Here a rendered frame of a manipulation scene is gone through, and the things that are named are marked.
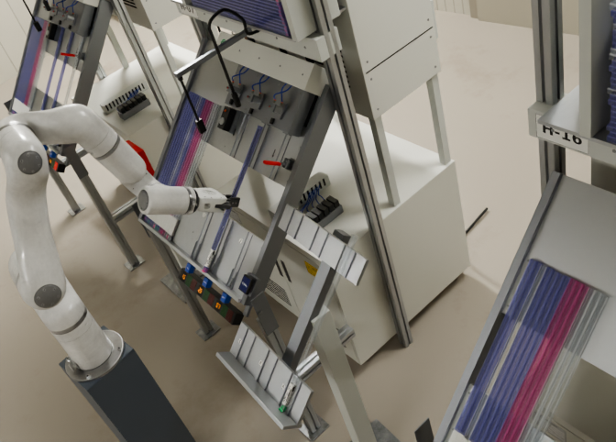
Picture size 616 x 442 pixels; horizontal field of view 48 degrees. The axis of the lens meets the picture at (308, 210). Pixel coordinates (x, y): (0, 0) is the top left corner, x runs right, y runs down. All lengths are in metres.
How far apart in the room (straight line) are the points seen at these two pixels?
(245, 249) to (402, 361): 0.90
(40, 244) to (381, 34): 1.13
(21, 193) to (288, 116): 0.76
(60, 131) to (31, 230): 0.27
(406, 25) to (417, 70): 0.17
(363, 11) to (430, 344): 1.36
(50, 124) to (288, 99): 0.67
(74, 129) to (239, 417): 1.42
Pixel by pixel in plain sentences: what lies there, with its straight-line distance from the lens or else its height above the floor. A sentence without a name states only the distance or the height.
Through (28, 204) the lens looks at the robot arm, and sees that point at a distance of 1.91.
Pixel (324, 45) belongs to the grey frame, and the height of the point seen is 1.35.
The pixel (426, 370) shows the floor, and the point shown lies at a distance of 2.75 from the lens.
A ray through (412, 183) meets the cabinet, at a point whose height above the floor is 0.62.
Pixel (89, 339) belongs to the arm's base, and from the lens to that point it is 2.18.
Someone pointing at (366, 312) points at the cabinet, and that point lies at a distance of 2.59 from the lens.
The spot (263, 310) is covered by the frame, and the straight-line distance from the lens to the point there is 2.16.
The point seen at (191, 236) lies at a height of 0.76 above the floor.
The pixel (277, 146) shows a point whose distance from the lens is 2.16.
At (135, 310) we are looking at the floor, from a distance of 3.44.
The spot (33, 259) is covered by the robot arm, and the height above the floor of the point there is 1.16.
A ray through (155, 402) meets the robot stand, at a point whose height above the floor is 0.46.
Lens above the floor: 2.23
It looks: 39 degrees down
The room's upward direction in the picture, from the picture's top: 19 degrees counter-clockwise
